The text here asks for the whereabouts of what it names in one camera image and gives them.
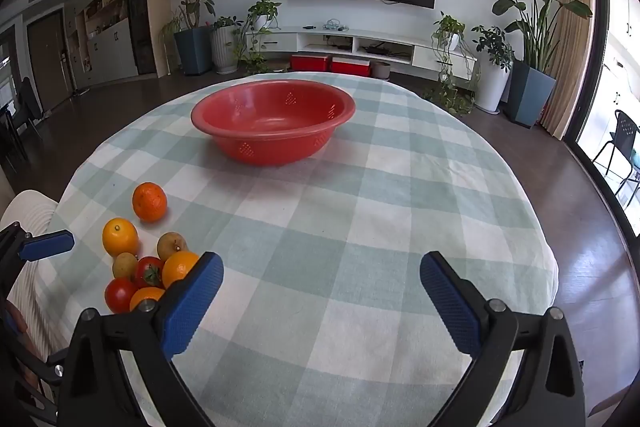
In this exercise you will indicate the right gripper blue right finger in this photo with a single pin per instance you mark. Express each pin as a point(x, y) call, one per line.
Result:
point(454, 302)

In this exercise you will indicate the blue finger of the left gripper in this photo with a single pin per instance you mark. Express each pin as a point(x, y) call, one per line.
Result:
point(44, 246)

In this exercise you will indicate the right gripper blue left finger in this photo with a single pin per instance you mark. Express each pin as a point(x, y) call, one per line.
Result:
point(185, 303)

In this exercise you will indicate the small orange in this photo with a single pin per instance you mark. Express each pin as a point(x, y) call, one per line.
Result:
point(145, 293)

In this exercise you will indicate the red tomato with calyx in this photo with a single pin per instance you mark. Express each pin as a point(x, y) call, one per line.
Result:
point(149, 272)

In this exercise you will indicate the red tomato front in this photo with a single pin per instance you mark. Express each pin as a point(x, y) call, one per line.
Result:
point(118, 294)

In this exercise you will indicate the brown kiwi with stem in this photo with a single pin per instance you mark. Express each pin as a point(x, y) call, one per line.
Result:
point(170, 243)

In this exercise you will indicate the yellow-orange orange with navel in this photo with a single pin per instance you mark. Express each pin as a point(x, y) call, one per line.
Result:
point(120, 236)

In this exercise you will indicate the dark orange mandarin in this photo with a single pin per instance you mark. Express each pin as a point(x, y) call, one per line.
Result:
point(149, 202)

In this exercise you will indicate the green white checkered tablecloth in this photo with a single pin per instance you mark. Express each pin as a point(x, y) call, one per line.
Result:
point(321, 319)

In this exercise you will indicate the red plastic colander bowl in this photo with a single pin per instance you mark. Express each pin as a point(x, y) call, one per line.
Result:
point(273, 122)

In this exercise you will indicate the hanging vine plant right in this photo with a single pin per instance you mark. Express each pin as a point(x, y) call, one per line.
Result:
point(457, 74)

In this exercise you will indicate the large-leaf plant in blue pot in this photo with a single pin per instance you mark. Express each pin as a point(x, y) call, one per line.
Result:
point(530, 85)

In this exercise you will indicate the black balcony chair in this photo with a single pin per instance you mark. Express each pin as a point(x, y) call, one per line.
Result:
point(622, 141)

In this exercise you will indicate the small grey pot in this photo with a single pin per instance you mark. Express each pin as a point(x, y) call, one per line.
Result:
point(380, 70)

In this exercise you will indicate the bushy plant in white pot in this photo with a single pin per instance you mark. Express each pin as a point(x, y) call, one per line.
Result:
point(496, 60)

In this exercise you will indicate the white tv console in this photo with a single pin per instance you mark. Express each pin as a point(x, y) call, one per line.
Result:
point(367, 45)

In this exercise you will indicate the red storage box left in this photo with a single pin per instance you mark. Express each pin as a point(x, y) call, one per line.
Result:
point(300, 62)

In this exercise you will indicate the plant in white ribbed pot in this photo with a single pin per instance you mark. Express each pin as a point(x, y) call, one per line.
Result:
point(223, 38)

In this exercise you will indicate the beige curtain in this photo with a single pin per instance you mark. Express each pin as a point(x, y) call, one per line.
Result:
point(568, 68)

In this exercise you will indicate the trailing plant on console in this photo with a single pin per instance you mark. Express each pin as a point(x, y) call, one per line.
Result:
point(249, 39)

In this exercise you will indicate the wooden wall cabinet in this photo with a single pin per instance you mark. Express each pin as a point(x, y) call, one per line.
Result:
point(112, 40)

